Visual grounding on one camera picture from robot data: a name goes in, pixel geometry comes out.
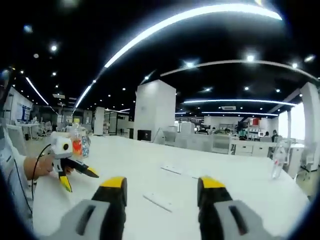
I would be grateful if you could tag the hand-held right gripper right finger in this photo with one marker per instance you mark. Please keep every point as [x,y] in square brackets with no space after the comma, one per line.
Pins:
[215,217]

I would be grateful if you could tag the blue white patterned packet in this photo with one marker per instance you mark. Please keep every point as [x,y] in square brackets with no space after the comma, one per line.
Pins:
[86,147]

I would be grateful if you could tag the shelf with red boxes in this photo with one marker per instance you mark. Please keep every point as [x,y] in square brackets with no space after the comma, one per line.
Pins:
[255,126]

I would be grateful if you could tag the person's white shirt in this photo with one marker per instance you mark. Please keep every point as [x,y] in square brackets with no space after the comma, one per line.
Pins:
[15,197]

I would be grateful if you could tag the white socket holder cover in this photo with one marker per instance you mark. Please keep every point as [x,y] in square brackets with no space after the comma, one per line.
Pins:
[158,202]

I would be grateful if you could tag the clear jar orange label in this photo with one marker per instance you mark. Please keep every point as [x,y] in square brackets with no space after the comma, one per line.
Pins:
[77,145]

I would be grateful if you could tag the black box at pillar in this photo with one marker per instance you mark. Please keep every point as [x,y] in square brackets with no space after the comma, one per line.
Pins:
[144,135]

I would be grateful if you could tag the person's left hand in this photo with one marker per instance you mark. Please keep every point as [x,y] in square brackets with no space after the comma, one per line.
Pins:
[41,167]

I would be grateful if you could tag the row of white cabinets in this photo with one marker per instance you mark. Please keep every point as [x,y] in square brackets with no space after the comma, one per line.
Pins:
[245,147]

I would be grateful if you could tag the long white socket holder strip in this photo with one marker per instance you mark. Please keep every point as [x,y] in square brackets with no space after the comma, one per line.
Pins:
[175,170]

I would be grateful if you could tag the clear water bottle red label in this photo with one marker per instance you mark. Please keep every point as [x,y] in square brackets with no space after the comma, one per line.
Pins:
[278,162]

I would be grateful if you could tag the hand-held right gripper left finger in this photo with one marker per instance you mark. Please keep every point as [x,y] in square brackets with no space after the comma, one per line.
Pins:
[107,217]

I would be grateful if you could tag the grey office chair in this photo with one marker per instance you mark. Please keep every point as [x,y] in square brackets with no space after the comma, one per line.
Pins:
[170,138]
[307,163]
[44,130]

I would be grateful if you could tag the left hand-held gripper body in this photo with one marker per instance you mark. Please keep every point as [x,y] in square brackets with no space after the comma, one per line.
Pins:
[61,148]

